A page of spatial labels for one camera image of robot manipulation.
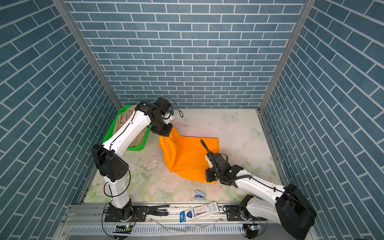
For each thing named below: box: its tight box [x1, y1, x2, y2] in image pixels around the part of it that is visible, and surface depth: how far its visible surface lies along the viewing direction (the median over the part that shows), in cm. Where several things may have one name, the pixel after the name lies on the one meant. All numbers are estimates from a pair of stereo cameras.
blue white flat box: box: [179, 202, 220, 223], surface depth 75 cm
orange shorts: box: [158, 126, 220, 183], surface depth 89 cm
